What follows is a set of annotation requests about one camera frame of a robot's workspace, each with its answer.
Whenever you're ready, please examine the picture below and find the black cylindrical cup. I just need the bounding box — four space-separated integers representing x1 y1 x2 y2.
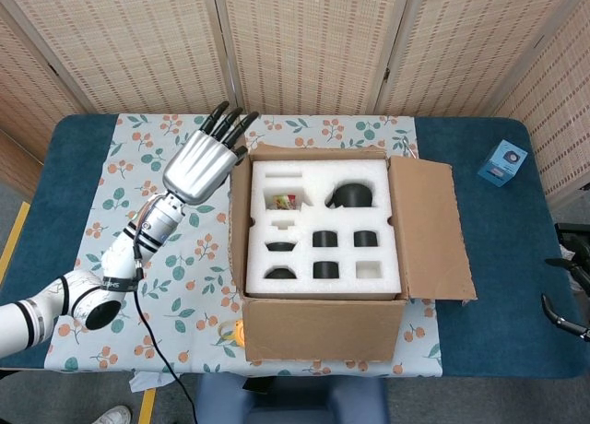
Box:
312 230 340 249
353 230 381 248
313 260 342 279

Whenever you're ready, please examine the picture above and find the black equipment frame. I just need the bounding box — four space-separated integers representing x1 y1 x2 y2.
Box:
555 221 590 262

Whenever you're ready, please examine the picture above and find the colourful tea packet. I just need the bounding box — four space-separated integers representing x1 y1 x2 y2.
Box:
270 193 304 211

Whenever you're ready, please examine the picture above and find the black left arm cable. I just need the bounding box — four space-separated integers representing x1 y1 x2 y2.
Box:
132 243 200 424

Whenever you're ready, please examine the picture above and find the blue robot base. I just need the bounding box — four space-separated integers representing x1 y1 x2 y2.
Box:
193 372 391 424

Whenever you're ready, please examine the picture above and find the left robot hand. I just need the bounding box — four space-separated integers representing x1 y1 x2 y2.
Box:
162 100 260 206

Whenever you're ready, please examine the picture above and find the white shoe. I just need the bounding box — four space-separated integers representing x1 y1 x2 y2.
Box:
90 405 133 424

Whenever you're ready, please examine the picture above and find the small blue carton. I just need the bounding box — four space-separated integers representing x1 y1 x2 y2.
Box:
477 139 529 188

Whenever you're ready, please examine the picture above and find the cardboard box with red top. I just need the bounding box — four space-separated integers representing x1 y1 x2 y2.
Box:
229 141 478 364

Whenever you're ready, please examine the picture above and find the white foam insert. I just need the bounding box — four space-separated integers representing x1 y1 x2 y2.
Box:
243 159 400 300

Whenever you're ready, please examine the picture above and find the white cable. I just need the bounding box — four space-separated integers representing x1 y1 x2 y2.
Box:
398 135 419 159

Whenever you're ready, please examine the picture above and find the black round teapot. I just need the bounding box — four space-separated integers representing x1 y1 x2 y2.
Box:
324 181 376 210

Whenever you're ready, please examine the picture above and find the yellow tape measure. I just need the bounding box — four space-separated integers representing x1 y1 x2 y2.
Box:
217 319 246 347

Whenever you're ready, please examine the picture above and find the floral fruit print tablecloth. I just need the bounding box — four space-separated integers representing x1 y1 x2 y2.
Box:
45 113 444 379

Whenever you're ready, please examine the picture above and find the crumpled white paper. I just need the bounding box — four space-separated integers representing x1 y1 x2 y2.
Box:
128 371 170 394

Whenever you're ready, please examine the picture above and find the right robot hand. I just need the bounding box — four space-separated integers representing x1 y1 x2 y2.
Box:
541 256 590 342

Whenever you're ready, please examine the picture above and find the woven rattan folding screen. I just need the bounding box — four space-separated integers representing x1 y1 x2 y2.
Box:
0 0 590 204

